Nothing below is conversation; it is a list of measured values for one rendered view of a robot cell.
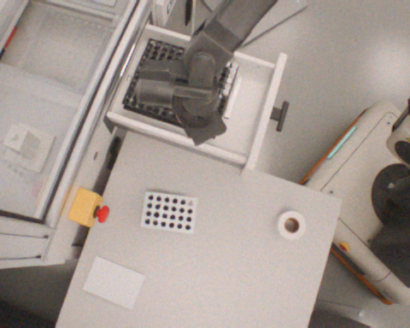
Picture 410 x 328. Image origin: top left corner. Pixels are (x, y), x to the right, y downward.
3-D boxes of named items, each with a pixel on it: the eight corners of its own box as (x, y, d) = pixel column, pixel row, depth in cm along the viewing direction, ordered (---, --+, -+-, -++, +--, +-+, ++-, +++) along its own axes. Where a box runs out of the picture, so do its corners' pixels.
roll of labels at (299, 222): (307, 230, 97) (311, 229, 93) (284, 246, 96) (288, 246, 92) (290, 207, 98) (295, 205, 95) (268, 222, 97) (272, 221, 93)
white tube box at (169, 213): (197, 200, 98) (197, 198, 94) (192, 234, 96) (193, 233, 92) (147, 193, 98) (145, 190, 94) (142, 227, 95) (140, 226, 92)
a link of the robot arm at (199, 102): (216, 105, 60) (221, 72, 62) (171, 98, 60) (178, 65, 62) (213, 120, 67) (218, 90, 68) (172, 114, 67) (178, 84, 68)
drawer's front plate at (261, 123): (277, 73, 101) (288, 53, 91) (245, 179, 94) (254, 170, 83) (271, 71, 101) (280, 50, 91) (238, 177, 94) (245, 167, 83)
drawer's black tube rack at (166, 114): (236, 77, 98) (239, 65, 92) (213, 142, 94) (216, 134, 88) (151, 50, 99) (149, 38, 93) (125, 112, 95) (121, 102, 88)
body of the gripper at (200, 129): (195, 148, 72) (196, 135, 65) (170, 101, 74) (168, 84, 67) (227, 132, 73) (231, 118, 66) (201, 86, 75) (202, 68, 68)
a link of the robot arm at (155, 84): (216, 56, 55) (219, 34, 62) (135, 45, 55) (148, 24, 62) (206, 126, 62) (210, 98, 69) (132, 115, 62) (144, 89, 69)
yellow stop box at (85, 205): (107, 198, 89) (100, 194, 82) (96, 228, 87) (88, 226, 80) (86, 191, 89) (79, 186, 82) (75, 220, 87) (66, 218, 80)
